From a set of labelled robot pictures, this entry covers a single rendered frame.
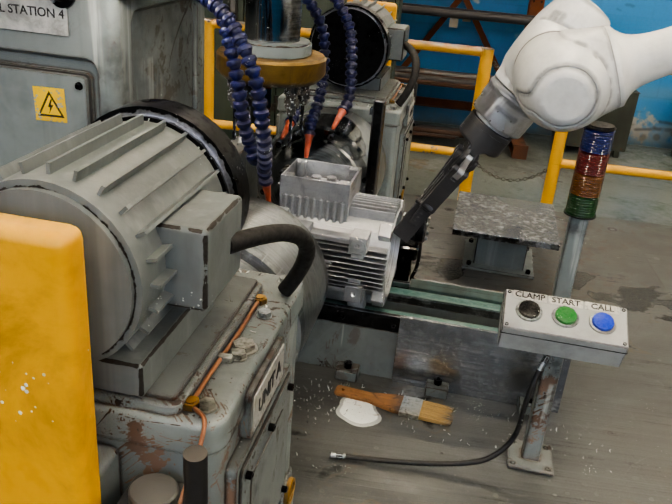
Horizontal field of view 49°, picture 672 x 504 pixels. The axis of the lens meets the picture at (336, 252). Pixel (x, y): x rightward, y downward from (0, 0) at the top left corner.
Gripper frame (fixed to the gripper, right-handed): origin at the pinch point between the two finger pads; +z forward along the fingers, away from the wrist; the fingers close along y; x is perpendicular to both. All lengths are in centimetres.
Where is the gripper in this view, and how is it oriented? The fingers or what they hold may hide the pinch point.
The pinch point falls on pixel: (412, 220)
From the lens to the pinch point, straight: 121.2
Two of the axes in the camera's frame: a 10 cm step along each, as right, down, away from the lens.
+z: -5.6, 7.1, 4.4
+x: 8.1, 5.9, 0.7
